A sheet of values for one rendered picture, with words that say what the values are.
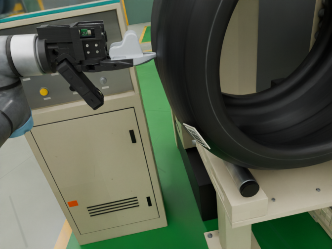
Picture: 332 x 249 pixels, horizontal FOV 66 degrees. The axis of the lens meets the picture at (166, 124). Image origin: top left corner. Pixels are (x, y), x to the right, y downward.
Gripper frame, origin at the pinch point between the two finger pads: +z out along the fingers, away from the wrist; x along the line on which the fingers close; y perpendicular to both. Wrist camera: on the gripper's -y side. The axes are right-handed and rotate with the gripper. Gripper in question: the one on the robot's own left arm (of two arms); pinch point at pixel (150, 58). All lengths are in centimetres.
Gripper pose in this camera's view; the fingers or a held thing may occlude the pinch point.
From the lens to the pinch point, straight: 53.5
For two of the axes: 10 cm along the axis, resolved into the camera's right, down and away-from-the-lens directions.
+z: 9.9, -0.9, 1.1
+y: -0.3, -8.7, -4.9
